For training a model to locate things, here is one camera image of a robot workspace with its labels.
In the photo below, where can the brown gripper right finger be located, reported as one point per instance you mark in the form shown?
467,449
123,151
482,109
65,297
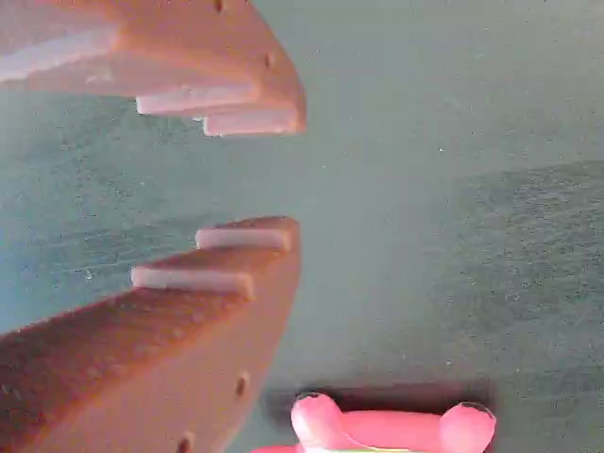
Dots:
189,52

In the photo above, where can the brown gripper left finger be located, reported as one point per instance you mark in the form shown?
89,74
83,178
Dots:
141,368

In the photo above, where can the pink frog toy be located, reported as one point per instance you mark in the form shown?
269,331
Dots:
377,429

